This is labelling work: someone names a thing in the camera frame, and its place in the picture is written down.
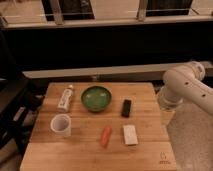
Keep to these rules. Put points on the pale yellow end effector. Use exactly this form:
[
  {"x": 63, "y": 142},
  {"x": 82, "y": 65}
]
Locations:
[{"x": 167, "y": 116}]

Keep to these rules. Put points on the black eraser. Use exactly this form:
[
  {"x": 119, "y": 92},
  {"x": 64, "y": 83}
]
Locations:
[{"x": 126, "y": 108}]

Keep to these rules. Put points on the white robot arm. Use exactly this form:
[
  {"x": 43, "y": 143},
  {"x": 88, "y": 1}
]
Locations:
[{"x": 184, "y": 82}]

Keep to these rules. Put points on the white rectangular box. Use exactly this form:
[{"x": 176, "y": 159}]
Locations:
[{"x": 130, "y": 136}]

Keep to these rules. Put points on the orange carrot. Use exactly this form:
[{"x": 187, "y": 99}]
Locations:
[{"x": 105, "y": 136}]

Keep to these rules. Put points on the green bowl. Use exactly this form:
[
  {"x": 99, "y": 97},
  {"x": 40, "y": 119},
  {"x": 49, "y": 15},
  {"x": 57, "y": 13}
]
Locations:
[{"x": 96, "y": 98}]

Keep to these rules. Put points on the white bottle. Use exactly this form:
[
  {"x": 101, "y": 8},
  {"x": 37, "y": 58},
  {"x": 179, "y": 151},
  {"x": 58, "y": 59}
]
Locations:
[{"x": 64, "y": 102}]

